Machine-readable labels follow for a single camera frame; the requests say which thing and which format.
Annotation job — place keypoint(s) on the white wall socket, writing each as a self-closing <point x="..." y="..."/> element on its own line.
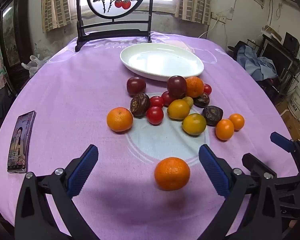
<point x="219" y="18"/>

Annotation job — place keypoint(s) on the yellow-green mandarin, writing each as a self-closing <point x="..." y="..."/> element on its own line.
<point x="178" y="109"/>
<point x="194" y="124"/>

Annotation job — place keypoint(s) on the large orange mandarin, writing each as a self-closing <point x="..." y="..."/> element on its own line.
<point x="172" y="177"/>
<point x="195" y="86"/>
<point x="119" y="119"/>

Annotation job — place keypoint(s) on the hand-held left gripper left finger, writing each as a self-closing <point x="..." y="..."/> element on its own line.
<point x="82" y="172"/>

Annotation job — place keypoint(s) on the white plastic bag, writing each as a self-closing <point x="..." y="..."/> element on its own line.
<point x="35" y="65"/>

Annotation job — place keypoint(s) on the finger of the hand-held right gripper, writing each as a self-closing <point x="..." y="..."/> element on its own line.
<point x="256" y="162"/>
<point x="281" y="142"/>

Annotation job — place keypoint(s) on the smartphone with lit screen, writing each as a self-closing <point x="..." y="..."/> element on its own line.
<point x="20" y="142"/>

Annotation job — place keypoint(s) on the small yellow kumquat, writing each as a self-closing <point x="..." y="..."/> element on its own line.
<point x="189" y="100"/>

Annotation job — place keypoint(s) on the checked beige curtain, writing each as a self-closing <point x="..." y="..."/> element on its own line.
<point x="193" y="1"/>
<point x="56" y="5"/>

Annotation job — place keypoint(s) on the smooth dark red passion fruit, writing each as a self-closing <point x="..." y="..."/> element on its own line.
<point x="176" y="85"/>
<point x="136" y="86"/>

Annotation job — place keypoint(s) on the wrinkled brown passion fruit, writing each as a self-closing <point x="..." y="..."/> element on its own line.
<point x="140" y="105"/>
<point x="212" y="115"/>
<point x="202" y="100"/>

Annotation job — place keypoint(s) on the black monitor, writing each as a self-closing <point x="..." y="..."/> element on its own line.
<point x="277" y="58"/>

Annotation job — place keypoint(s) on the red cherry tomato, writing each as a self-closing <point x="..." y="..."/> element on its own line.
<point x="167" y="98"/>
<point x="207" y="89"/>
<point x="155" y="115"/>
<point x="157" y="101"/>

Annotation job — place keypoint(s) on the white oval plate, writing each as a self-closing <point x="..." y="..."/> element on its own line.
<point x="162" y="61"/>

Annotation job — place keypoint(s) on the purple printed tablecloth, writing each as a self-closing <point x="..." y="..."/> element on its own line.
<point x="72" y="110"/>

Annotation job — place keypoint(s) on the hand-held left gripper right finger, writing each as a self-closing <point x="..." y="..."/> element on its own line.
<point x="215" y="172"/>

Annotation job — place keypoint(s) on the black framed round painted screen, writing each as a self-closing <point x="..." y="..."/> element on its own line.
<point x="115" y="0"/>

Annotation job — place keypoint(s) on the small orange mandarin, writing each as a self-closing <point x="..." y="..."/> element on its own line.
<point x="224" y="129"/>
<point x="237" y="121"/>

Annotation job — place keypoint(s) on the dark wooden cabinet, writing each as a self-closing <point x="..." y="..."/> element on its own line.
<point x="12" y="30"/>

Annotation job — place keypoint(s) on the blue clothing pile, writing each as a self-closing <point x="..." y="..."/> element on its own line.
<point x="258" y="63"/>

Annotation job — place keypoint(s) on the black speaker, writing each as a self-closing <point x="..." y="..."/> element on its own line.
<point x="291" y="42"/>

